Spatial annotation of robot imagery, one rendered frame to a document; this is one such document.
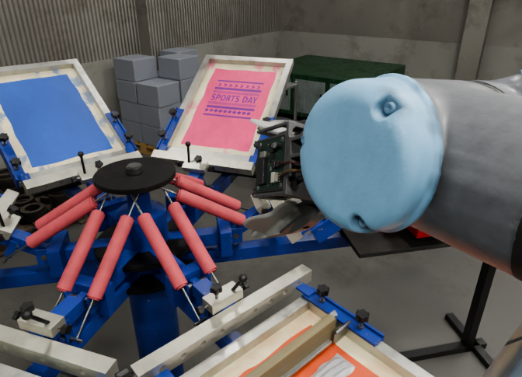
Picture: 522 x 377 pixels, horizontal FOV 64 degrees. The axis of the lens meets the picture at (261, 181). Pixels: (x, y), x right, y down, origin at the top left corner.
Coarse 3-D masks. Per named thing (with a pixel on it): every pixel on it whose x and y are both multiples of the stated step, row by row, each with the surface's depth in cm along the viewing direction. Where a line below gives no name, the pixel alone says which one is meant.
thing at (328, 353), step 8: (304, 328) 138; (296, 336) 135; (328, 352) 129; (336, 352) 129; (344, 352) 129; (312, 360) 126; (320, 360) 126; (328, 360) 126; (352, 360) 126; (304, 368) 123; (312, 368) 123; (360, 368) 123; (296, 376) 121; (304, 376) 121; (352, 376) 121; (360, 376) 121; (368, 376) 121; (376, 376) 121
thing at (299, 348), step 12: (324, 324) 125; (300, 336) 121; (312, 336) 121; (324, 336) 126; (288, 348) 117; (300, 348) 118; (312, 348) 123; (276, 360) 113; (288, 360) 116; (300, 360) 121; (252, 372) 110; (264, 372) 110; (276, 372) 114
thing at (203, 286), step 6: (198, 282) 145; (204, 282) 145; (210, 282) 145; (192, 288) 145; (198, 288) 142; (204, 288) 142; (198, 294) 142; (204, 294) 140; (198, 300) 144; (228, 306) 135
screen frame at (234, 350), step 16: (304, 304) 143; (272, 320) 136; (288, 320) 139; (256, 336) 130; (352, 336) 132; (224, 352) 124; (240, 352) 126; (384, 352) 124; (192, 368) 119; (208, 368) 119; (400, 368) 120; (416, 368) 119
